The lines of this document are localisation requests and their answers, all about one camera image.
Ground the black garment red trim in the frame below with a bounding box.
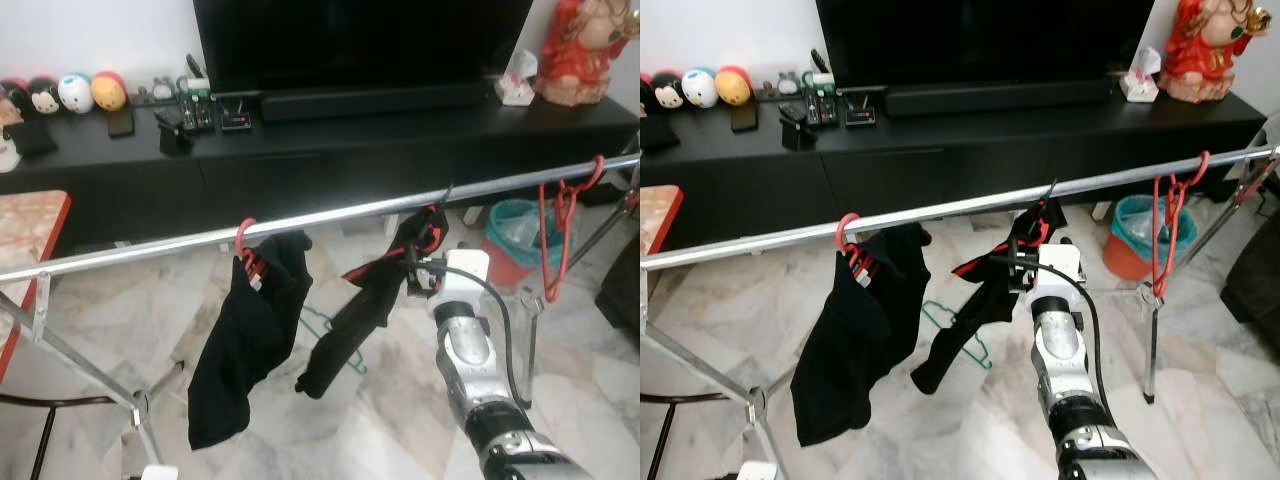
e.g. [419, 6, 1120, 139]
[910, 197, 1069, 396]
[295, 203, 451, 401]

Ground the green plastic hanger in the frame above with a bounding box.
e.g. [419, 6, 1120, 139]
[298, 305, 368, 376]
[922, 300, 993, 371]

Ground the red plastic hanger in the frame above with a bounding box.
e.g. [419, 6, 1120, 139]
[1150, 150, 1211, 301]
[235, 217, 271, 293]
[836, 212, 881, 291]
[538, 154, 607, 303]

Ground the orange bin green liner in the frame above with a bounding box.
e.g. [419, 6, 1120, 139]
[483, 198, 568, 293]
[1103, 194, 1198, 283]

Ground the black TV cabinet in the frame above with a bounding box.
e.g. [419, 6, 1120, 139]
[0, 93, 641, 256]
[640, 90, 1280, 251]

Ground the silver metal clothes rack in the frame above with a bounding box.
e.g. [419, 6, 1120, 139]
[0, 152, 641, 471]
[640, 143, 1280, 480]

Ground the black soundbar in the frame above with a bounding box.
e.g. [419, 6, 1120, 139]
[885, 78, 1116, 119]
[260, 82, 493, 124]

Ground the white tissue box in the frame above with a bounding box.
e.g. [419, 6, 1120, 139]
[495, 48, 539, 107]
[1120, 45, 1161, 103]

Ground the black flat television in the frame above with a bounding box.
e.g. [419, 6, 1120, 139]
[193, 0, 534, 98]
[815, 0, 1158, 93]

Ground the marble table red edge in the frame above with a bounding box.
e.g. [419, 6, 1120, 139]
[640, 185, 685, 256]
[0, 190, 72, 383]

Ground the black remote holder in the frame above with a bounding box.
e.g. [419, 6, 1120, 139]
[175, 55, 217, 133]
[805, 50, 841, 128]

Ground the red robed figurine statue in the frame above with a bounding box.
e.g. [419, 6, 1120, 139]
[535, 0, 641, 108]
[1160, 0, 1271, 104]

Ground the black metal chair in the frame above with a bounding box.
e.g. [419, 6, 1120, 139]
[640, 392, 729, 480]
[0, 393, 119, 480]

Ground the black mouse plush toy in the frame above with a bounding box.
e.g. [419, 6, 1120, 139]
[25, 76, 63, 117]
[650, 70, 687, 111]

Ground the white blue plush toy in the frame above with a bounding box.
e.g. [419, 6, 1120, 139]
[57, 73, 95, 115]
[682, 68, 719, 109]

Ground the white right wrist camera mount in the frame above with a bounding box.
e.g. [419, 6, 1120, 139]
[428, 250, 492, 323]
[1025, 245, 1091, 319]

